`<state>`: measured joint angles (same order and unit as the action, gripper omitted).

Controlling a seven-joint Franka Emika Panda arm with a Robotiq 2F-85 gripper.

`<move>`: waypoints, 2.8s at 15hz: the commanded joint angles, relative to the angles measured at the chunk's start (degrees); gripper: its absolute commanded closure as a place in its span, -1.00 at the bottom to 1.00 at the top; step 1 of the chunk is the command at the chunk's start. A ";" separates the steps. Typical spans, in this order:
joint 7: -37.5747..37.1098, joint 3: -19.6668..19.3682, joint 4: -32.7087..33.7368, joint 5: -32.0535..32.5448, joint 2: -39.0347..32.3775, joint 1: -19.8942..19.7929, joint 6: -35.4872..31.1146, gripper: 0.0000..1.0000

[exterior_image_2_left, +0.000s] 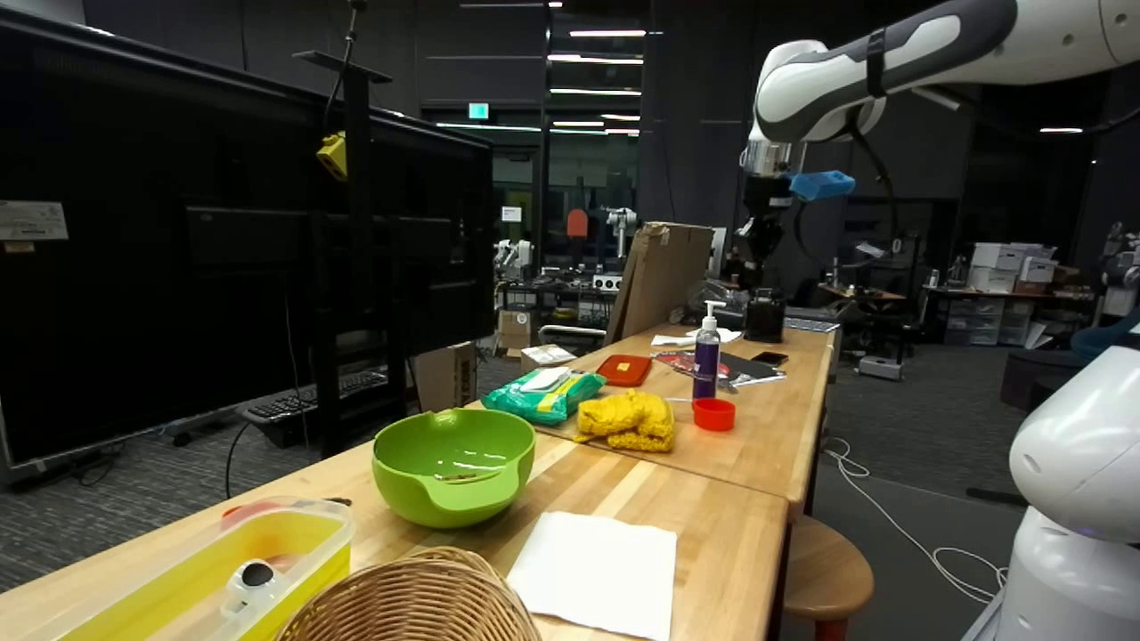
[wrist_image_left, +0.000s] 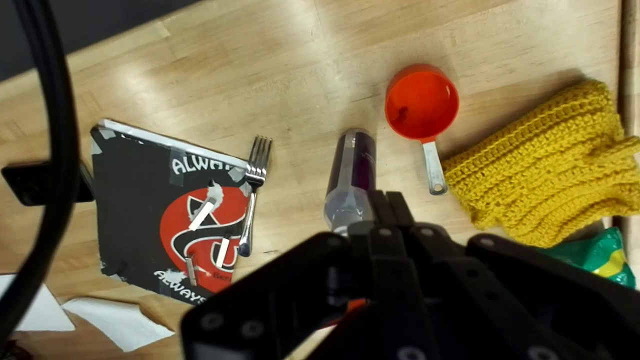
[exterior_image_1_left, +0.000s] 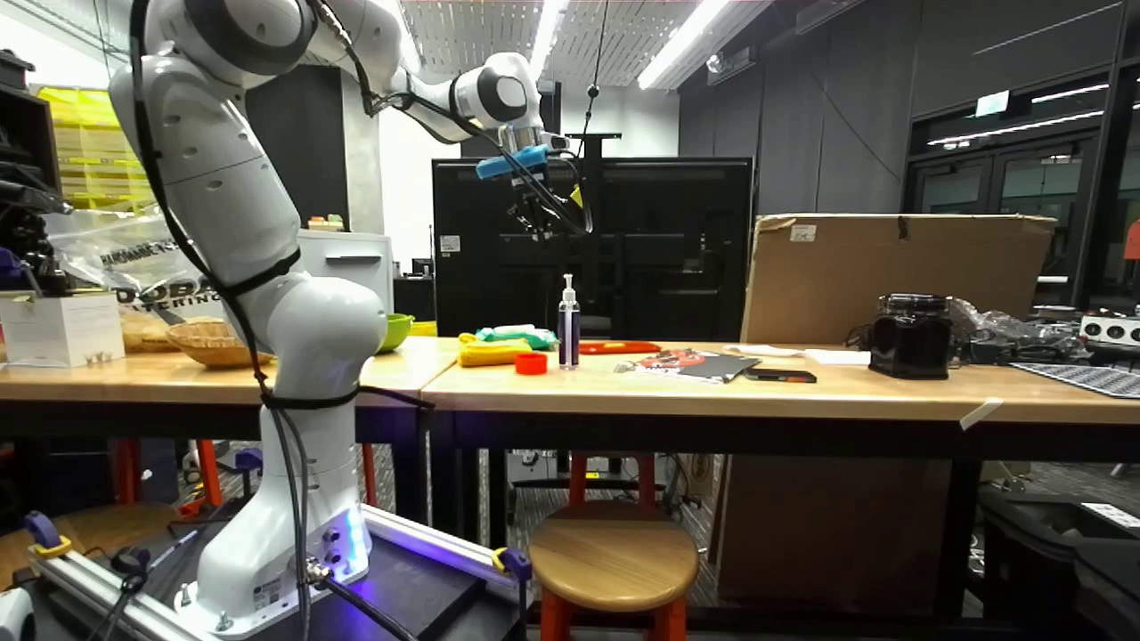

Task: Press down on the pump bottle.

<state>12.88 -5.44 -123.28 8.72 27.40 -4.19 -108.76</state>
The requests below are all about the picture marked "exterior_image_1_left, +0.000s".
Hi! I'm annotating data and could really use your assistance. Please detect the white cardboard box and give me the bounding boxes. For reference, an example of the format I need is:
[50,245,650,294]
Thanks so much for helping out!
[0,293,128,375]

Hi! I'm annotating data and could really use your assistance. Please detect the yellow storage bins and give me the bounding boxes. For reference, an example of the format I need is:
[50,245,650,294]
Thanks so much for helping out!
[39,83,156,218]

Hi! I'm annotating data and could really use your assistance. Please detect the green teal plastic object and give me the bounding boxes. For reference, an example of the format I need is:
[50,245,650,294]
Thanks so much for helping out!
[473,319,559,353]

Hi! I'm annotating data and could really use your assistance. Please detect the short ceiling light strip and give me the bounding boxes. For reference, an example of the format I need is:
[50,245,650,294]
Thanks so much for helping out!
[528,0,573,83]

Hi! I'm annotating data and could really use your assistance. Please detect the white cabinet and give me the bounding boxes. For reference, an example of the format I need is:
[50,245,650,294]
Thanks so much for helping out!
[296,227,396,313]

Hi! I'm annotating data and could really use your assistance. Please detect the round wooden stool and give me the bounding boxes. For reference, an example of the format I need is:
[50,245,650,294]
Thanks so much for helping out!
[528,510,700,641]

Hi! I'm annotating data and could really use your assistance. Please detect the white paper sheet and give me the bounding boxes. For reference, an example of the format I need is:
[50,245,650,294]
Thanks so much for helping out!
[805,344,876,369]

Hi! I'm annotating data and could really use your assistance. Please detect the white electronic device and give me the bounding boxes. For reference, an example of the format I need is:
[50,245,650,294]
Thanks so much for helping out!
[1074,311,1140,359]

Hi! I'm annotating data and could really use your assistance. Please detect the black equipment case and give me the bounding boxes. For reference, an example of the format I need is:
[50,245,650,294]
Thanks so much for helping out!
[974,491,1140,641]

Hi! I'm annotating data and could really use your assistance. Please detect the clear plastic food bag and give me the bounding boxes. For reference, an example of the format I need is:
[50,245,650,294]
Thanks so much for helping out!
[45,211,259,369]

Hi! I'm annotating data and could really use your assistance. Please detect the black cylindrical device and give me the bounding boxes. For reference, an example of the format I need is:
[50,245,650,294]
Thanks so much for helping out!
[865,287,953,381]

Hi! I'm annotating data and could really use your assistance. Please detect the dark grey notebook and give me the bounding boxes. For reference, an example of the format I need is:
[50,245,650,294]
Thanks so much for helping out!
[673,353,761,385]

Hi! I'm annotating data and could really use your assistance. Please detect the grey keyboard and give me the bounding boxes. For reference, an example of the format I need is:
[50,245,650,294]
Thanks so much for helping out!
[1012,355,1140,404]

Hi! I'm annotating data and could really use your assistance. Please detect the red handled tool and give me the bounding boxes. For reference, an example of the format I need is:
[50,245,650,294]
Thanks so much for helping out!
[575,338,662,359]

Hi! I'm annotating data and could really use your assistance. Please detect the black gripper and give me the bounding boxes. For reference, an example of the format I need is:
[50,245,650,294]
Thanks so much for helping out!
[502,163,598,245]

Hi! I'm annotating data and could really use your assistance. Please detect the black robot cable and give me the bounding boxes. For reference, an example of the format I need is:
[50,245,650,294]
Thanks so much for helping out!
[119,0,598,641]

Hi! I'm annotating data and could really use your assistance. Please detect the colourful printed packet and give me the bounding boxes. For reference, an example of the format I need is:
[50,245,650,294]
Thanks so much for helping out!
[615,344,704,378]

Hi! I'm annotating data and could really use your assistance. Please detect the large black monitor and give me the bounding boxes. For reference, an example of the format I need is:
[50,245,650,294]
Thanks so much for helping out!
[429,153,753,344]

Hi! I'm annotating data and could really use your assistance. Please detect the long ceiling light strip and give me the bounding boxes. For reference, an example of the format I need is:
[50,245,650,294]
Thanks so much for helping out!
[632,0,740,93]

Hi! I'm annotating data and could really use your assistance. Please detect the yellow cloth object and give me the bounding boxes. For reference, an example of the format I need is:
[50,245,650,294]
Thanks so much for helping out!
[455,332,529,369]

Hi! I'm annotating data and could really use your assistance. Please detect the robot base platform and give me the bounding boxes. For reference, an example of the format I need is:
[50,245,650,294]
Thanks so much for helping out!
[21,502,529,641]

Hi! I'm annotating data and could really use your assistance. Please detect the white tape strip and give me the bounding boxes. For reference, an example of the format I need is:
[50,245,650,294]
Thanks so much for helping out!
[958,399,1009,436]

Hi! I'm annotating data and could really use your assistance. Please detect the crumpled clear plastic bag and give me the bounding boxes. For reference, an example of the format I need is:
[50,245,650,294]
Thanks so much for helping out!
[948,294,1081,366]

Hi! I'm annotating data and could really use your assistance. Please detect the green bowl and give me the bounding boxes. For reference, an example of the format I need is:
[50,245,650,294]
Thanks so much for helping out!
[372,311,421,355]

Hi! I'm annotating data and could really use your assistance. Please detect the large cardboard box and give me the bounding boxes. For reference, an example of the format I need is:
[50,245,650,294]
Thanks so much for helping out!
[740,211,1061,348]

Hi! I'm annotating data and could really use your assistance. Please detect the purple pump bottle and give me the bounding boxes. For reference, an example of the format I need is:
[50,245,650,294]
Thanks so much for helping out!
[555,272,582,369]

